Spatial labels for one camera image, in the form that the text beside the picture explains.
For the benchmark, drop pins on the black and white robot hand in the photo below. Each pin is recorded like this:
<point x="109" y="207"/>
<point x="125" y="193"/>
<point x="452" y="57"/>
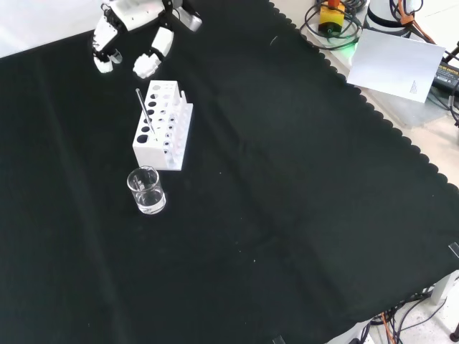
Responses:
<point x="136" y="14"/>

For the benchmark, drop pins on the clear glass rod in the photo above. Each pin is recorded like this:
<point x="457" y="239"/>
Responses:
<point x="145" y="111"/>

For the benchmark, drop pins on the white test tube rack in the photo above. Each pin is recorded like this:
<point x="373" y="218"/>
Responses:
<point x="150" y="152"/>

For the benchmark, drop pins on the small clear glass beaker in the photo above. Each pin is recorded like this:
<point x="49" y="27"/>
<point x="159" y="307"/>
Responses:
<point x="147" y="195"/>

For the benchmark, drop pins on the yellow stop button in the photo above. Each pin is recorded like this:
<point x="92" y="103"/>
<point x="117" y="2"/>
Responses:
<point x="331" y="19"/>

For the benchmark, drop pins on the black bench cloth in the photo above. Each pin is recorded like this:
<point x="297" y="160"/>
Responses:
<point x="251" y="200"/>

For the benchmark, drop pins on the pale board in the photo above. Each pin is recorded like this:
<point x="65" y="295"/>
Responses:
<point x="394" y="64"/>

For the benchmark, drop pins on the black power adapter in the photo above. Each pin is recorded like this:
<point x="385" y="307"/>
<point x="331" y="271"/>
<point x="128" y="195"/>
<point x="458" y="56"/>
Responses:
<point x="447" y="75"/>

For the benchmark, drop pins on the clear cloth clip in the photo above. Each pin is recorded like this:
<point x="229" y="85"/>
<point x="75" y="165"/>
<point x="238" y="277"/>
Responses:
<point x="454" y="249"/>
<point x="278" y="340"/>

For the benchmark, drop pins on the white table leg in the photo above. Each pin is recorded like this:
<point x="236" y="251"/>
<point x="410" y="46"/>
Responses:
<point x="444" y="288"/>

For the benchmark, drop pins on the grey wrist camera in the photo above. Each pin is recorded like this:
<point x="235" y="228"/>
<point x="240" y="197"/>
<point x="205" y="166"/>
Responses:
<point x="190" y="20"/>

